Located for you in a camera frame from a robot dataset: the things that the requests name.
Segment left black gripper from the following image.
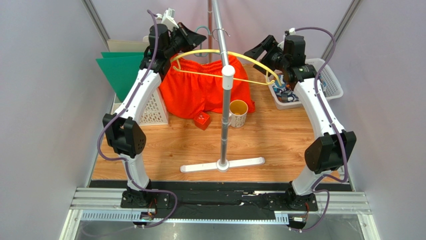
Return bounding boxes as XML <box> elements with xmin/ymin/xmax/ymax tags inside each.
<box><xmin>164</xmin><ymin>22</ymin><xmax>206</xmax><ymax>59</ymax></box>

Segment teal clothes hanger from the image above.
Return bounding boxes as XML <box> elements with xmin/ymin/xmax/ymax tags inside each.
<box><xmin>193</xmin><ymin>25</ymin><xmax>212</xmax><ymax>58</ymax></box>

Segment yellow clothes hanger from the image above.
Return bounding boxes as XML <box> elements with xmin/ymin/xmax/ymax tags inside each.
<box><xmin>170</xmin><ymin>49</ymin><xmax>282</xmax><ymax>86</ymax></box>

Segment orange shorts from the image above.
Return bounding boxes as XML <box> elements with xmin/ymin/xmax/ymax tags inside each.
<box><xmin>158</xmin><ymin>54</ymin><xmax>256</xmax><ymax>120</ymax></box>

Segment blue patterned shorts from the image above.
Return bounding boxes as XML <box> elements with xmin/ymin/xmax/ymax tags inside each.
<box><xmin>271</xmin><ymin>74</ymin><xmax>328</xmax><ymax>103</ymax></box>

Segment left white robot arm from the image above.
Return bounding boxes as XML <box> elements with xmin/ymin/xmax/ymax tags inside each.
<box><xmin>102</xmin><ymin>22</ymin><xmax>207</xmax><ymax>208</ymax></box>

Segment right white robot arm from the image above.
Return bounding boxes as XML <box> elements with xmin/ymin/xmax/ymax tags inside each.
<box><xmin>244</xmin><ymin>35</ymin><xmax>357</xmax><ymax>210</ymax></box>

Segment white garment rack stand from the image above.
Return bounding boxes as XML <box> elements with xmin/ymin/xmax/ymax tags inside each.
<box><xmin>180</xmin><ymin>0</ymin><xmax>265</xmax><ymax>174</ymax></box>

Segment white mug yellow inside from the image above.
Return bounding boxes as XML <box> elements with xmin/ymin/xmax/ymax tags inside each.
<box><xmin>229</xmin><ymin>99</ymin><xmax>249</xmax><ymax>128</ymax></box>

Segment green file folder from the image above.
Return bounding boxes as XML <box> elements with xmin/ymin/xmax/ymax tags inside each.
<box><xmin>96</xmin><ymin>52</ymin><xmax>144</xmax><ymax>101</ymax></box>

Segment white plastic mesh basket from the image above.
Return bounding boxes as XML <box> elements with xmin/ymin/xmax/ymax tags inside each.
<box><xmin>267</xmin><ymin>58</ymin><xmax>344</xmax><ymax>110</ymax></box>

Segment beige file folder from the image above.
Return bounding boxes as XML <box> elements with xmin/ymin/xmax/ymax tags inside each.
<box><xmin>107</xmin><ymin>39</ymin><xmax>150</xmax><ymax>52</ymax></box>

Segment orange cube power adapter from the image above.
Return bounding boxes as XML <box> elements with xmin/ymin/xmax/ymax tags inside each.
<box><xmin>193</xmin><ymin>111</ymin><xmax>212</xmax><ymax>131</ymax></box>

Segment white perforated file holder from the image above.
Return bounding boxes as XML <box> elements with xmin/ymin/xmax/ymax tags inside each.
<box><xmin>113</xmin><ymin>88</ymin><xmax>170</xmax><ymax>126</ymax></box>

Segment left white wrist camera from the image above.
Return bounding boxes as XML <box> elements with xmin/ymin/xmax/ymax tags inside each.
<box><xmin>156</xmin><ymin>7</ymin><xmax>179</xmax><ymax>31</ymax></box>

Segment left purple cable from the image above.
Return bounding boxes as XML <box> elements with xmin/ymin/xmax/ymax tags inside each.
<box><xmin>96</xmin><ymin>9</ymin><xmax>179</xmax><ymax>230</ymax></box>

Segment purple cable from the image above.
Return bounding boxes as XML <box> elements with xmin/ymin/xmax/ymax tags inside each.
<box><xmin>96</xmin><ymin>9</ymin><xmax>179</xmax><ymax>230</ymax></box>
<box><xmin>287</xmin><ymin>26</ymin><xmax>350</xmax><ymax>233</ymax></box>

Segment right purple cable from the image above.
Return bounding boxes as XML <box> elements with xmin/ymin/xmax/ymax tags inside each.
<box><xmin>287</xmin><ymin>26</ymin><xmax>350</xmax><ymax>233</ymax></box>

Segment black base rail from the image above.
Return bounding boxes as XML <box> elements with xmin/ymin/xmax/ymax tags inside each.
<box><xmin>89</xmin><ymin>180</ymin><xmax>350</xmax><ymax>221</ymax></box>

